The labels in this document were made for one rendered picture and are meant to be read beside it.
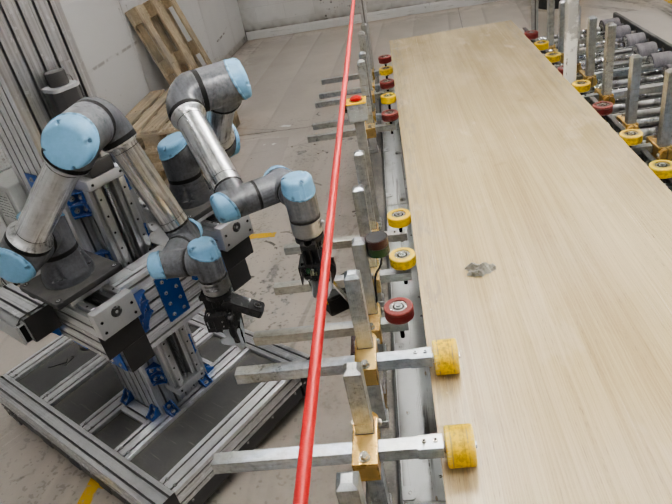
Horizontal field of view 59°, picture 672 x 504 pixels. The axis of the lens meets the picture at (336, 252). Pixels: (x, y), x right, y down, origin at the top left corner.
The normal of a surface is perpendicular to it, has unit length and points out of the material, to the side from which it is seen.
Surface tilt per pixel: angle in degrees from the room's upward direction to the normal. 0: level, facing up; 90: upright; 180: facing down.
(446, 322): 0
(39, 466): 0
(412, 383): 0
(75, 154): 85
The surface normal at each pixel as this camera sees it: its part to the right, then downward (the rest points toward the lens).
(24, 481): -0.18, -0.83
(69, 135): -0.02, 0.46
